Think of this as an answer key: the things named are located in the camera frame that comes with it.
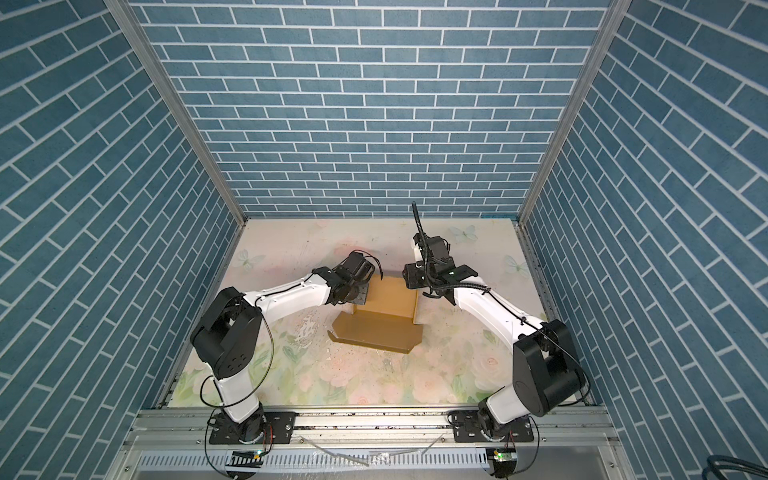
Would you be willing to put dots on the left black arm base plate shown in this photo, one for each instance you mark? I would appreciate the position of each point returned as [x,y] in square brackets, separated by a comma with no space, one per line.
[267,428]

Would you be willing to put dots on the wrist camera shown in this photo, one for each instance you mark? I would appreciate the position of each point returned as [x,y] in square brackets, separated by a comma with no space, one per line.
[434,247]
[355,267]

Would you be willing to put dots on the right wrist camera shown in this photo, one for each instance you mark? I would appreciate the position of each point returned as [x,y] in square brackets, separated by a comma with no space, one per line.
[434,247]

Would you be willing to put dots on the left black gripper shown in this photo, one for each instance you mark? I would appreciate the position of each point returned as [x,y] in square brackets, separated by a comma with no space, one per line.
[363,296]

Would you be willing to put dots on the right aluminium corner post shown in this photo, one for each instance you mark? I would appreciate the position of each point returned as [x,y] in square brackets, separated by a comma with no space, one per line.
[605,35]

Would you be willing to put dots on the brown cardboard paper box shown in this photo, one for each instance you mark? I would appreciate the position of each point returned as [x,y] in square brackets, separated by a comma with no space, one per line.
[386,321]

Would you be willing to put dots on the right green circuit board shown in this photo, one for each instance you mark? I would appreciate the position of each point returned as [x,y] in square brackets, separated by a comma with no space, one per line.
[501,455]

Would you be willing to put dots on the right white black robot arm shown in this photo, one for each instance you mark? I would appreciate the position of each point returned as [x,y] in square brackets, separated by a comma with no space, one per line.
[545,371]

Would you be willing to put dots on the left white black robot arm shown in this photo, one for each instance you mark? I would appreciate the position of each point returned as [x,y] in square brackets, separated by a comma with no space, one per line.
[225,337]

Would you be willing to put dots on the left green circuit board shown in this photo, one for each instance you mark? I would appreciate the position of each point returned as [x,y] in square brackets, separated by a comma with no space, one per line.
[245,459]

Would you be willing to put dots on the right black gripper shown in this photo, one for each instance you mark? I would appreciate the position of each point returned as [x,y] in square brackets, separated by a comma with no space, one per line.
[411,274]

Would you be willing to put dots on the white slotted cable duct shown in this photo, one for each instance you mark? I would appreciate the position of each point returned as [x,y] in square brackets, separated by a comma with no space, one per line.
[293,461]

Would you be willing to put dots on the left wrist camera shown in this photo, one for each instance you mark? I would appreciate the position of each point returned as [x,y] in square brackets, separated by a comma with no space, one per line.
[355,267]

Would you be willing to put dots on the left aluminium corner post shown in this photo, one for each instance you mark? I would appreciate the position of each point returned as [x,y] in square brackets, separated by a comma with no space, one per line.
[129,25]

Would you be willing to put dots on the green circuit board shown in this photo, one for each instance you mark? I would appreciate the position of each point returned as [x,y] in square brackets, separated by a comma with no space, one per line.
[245,459]
[501,455]

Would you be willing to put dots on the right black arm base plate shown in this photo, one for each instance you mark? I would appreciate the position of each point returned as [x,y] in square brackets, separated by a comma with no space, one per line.
[474,426]

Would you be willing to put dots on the aluminium front rail frame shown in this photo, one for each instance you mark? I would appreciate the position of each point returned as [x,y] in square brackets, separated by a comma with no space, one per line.
[569,443]

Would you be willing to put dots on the aluminium corner post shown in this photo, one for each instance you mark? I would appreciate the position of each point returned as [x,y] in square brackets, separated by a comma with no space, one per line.
[129,25]
[605,35]

